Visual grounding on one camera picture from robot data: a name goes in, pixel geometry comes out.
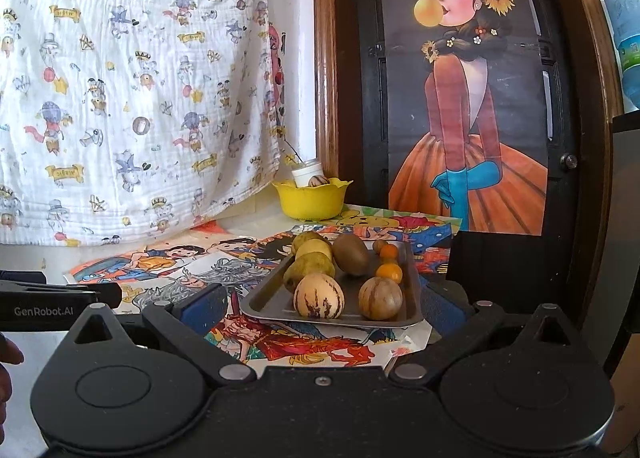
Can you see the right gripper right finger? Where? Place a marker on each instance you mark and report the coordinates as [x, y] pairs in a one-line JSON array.
[[463, 327]]

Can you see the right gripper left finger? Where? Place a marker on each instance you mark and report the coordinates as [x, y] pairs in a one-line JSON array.
[[181, 329]]

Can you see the striped tan melon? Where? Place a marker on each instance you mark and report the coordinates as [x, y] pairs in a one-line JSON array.
[[380, 298]]

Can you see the small orange kumquat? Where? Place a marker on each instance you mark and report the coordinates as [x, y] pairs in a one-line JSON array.
[[391, 271], [389, 252]]

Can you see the brown kiwi fruit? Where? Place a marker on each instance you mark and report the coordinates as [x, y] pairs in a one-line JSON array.
[[351, 254]]

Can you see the striped cream pepino melon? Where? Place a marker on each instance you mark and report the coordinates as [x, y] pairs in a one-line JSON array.
[[319, 296]]

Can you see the green speckled pear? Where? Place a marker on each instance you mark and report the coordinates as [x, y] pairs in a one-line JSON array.
[[308, 263]]

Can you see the brownish yellow pear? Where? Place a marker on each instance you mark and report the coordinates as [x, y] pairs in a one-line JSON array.
[[306, 238]]

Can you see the small brown longan fruit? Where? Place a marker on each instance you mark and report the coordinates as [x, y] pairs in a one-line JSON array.
[[379, 245]]

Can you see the person left hand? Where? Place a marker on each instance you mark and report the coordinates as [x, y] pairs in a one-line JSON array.
[[10, 354]]

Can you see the colourful cartoon table mat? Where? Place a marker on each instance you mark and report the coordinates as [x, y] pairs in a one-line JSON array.
[[253, 318]]

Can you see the metal baking tray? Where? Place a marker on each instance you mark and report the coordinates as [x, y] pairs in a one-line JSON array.
[[271, 302]]

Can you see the yellow plastic bowl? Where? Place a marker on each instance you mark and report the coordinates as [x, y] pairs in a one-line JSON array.
[[312, 203]]

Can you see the white jar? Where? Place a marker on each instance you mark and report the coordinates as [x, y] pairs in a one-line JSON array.
[[304, 172]]

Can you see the cartoon print white cloth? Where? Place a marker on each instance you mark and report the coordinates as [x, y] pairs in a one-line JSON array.
[[122, 120]]

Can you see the girl painting poster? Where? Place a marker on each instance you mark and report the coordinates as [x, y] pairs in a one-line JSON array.
[[460, 167]]

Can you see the blue water bottle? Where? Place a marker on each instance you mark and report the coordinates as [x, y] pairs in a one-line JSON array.
[[624, 18]]

